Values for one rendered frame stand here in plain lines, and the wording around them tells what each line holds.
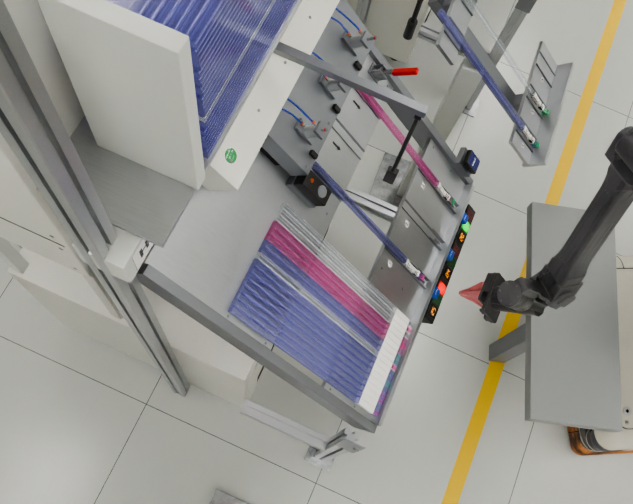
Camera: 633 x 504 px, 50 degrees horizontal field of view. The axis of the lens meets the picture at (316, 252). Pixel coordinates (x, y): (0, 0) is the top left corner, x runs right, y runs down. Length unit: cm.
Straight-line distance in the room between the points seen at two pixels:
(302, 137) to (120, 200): 42
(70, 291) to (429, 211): 90
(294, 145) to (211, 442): 127
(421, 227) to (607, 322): 60
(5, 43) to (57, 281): 125
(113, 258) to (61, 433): 144
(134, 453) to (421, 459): 92
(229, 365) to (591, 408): 92
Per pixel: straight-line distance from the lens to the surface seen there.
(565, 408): 188
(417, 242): 165
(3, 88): 61
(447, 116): 206
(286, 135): 125
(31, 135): 67
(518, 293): 149
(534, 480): 248
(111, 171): 101
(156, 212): 98
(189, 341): 171
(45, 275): 181
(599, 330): 196
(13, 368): 243
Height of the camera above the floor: 228
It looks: 70 degrees down
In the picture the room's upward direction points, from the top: 17 degrees clockwise
